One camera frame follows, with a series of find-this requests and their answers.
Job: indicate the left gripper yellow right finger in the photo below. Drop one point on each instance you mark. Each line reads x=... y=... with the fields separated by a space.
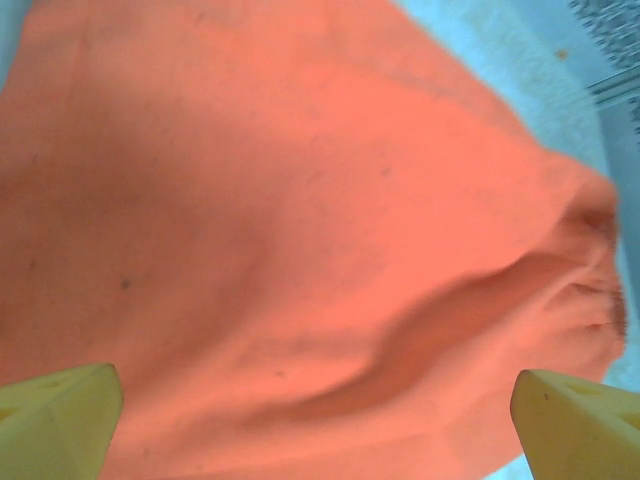
x=580 y=435

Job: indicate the small orange speck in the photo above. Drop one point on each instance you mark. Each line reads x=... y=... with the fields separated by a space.
x=561 y=52

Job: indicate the long aluminium frame rail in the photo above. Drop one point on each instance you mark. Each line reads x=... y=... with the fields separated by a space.
x=615 y=87

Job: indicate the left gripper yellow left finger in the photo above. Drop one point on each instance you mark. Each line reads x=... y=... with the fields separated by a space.
x=55 y=425

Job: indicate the red-orange shorts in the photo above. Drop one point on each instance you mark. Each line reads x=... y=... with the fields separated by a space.
x=300 y=200

